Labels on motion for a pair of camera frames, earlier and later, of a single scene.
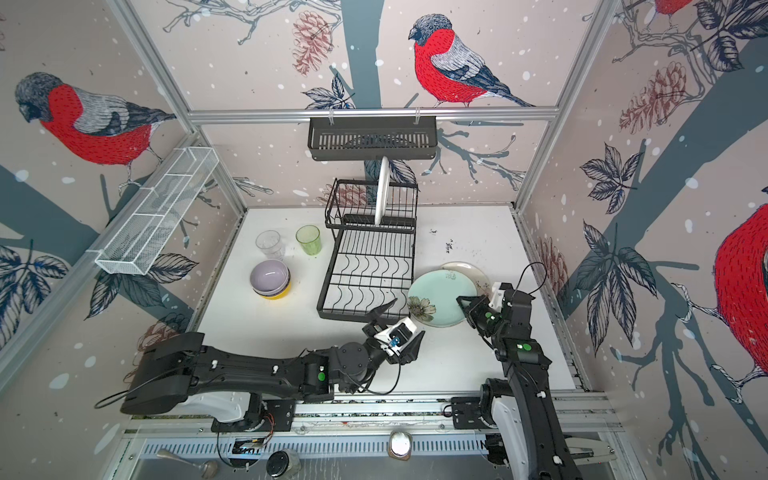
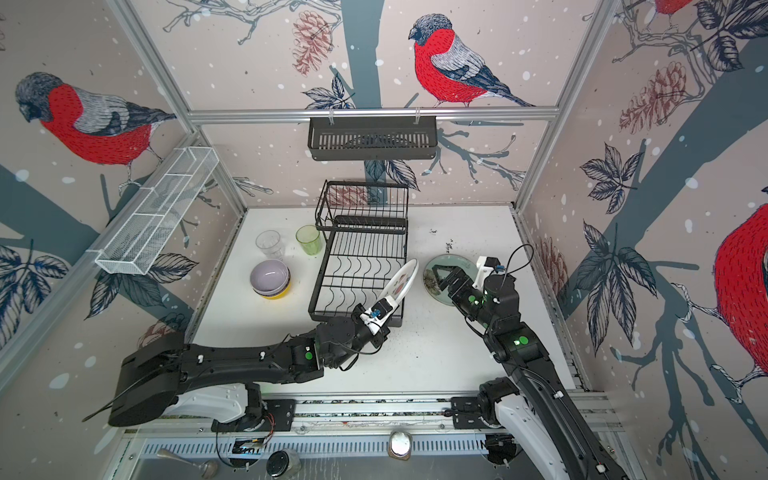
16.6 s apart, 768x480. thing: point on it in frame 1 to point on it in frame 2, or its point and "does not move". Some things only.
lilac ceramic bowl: [270, 278] does not move
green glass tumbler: [310, 237] does not move
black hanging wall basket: [372, 138] does not move
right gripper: [473, 310] to [455, 281]
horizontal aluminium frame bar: [304, 115] does not move
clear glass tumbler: [271, 244] does not move
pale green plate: [433, 297] to [467, 266]
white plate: [382, 191] to [400, 282]
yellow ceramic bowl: [282, 295] does not move
